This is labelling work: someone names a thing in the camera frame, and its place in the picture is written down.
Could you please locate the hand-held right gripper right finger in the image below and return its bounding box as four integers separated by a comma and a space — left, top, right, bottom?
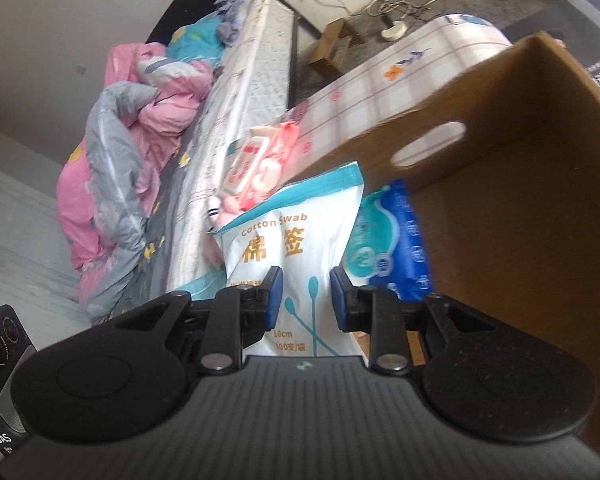
328, 266, 498, 377

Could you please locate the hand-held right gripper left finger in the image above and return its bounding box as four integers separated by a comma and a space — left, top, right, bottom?
111, 266, 284, 376

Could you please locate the white cotton swab packet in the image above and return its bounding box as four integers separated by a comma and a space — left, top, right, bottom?
206, 161, 368, 361

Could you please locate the large brown cardboard box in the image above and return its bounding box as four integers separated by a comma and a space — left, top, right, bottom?
289, 31, 600, 461

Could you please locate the blue wipes packet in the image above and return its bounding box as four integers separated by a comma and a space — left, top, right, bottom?
342, 180, 433, 303

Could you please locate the pale wardrobe door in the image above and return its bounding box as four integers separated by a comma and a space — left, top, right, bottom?
0, 130, 88, 321

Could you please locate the red wet wipes pack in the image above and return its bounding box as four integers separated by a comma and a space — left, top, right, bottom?
219, 120, 301, 211

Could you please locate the grey bedsheet with yellow prints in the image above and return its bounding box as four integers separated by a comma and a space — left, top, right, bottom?
95, 150, 211, 311

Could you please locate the pink and grey quilt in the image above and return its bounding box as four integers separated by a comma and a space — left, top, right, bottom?
55, 42, 221, 321

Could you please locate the white quilted mattress pad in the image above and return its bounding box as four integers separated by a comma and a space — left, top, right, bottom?
172, 0, 296, 293

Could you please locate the small open cardboard box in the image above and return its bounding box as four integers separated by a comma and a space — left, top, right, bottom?
307, 17, 366, 81

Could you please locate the teal cartoon pillow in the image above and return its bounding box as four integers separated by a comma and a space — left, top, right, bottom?
167, 15, 231, 66

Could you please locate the lavender floral cloth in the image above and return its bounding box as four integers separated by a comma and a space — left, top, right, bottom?
215, 0, 283, 46

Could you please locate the dark printed floor mat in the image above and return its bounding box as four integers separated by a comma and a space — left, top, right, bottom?
500, 0, 600, 128

